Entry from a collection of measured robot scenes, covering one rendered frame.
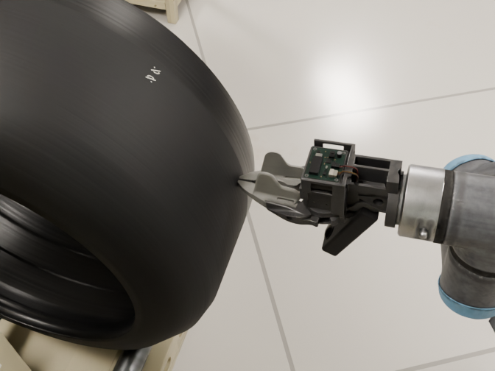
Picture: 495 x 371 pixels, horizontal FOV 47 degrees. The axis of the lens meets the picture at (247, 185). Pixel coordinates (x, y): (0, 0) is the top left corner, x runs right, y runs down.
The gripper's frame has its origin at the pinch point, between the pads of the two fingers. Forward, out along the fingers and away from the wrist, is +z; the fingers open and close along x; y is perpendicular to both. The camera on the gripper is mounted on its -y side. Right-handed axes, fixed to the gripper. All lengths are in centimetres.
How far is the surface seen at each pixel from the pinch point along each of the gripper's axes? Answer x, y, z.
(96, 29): -0.5, 22.9, 15.5
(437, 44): -215, -127, -23
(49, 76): 8.5, 23.3, 16.2
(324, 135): -133, -122, 19
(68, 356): 16, -39, 35
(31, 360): 19, -39, 41
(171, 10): -191, -103, 114
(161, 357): 13.2, -35.5, 16.1
